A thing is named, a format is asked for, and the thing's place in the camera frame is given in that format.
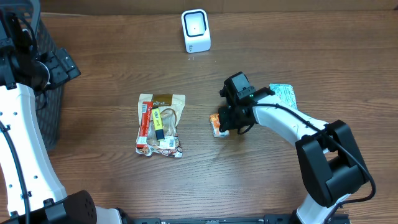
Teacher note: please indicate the yellow black item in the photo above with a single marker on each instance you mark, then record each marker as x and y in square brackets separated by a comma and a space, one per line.
[158, 125]

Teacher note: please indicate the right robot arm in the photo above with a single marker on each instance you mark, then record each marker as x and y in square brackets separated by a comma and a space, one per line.
[333, 170]

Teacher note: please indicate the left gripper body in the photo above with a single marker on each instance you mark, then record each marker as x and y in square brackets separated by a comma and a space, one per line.
[58, 74]

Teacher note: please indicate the brown snack pouch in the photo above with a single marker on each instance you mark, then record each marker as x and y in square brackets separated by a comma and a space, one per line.
[171, 107]

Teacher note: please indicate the orange snack packet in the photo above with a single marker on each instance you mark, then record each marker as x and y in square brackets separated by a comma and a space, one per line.
[215, 124]

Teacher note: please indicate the white barcode scanner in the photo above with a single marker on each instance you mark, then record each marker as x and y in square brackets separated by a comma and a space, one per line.
[196, 31]

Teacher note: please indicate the red item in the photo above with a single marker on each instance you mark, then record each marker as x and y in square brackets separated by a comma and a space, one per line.
[144, 127]

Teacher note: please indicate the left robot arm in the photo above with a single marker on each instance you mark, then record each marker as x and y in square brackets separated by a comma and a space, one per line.
[34, 192]

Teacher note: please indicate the teal snack packet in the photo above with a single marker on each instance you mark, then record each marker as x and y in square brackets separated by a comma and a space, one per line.
[286, 93]

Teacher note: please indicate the grey plastic mesh basket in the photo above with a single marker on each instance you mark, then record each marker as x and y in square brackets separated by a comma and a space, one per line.
[48, 104]

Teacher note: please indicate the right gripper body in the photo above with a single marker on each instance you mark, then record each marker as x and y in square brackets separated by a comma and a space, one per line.
[232, 119]

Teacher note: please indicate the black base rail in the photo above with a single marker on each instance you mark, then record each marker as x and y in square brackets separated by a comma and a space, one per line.
[266, 219]

